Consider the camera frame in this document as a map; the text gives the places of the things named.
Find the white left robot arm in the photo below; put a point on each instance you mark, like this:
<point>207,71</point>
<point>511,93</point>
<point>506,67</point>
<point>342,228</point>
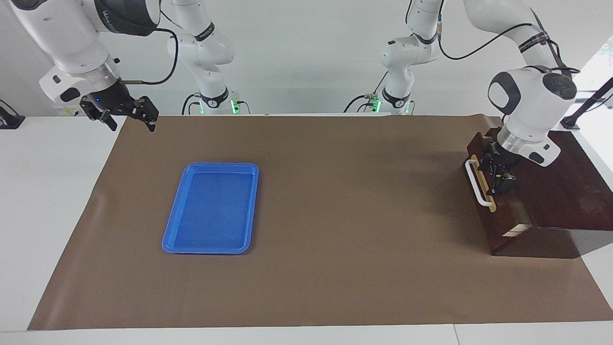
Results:
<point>531,105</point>

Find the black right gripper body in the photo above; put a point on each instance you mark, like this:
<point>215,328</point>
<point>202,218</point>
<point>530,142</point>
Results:
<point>110,100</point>

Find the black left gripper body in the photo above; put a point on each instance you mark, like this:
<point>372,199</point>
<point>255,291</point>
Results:
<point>500,158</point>

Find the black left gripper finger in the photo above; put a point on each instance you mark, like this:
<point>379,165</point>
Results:
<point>505,184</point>

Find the black angled stand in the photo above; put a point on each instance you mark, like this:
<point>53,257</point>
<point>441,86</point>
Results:
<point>586,103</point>

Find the dark wooden cabinet case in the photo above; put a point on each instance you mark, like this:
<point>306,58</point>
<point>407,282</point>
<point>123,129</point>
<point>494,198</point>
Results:
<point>565,191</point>

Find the white wall socket box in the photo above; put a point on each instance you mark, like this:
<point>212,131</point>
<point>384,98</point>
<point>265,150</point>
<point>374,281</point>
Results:
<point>67,111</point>

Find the blue plastic tray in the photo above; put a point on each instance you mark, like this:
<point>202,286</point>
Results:
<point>210,211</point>

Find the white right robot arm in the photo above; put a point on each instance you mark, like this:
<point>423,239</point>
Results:
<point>72,43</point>

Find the black table clamp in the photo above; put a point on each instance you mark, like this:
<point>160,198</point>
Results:
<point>10,120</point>

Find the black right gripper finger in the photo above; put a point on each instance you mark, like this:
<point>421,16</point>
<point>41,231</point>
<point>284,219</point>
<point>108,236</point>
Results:
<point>149,112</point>
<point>107,120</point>

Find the dark wooden drawer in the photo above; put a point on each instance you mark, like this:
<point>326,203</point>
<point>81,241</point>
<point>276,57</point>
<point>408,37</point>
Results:
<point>479,211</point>

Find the brown table mat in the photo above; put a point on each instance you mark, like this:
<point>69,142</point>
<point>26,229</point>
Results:
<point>335,278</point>

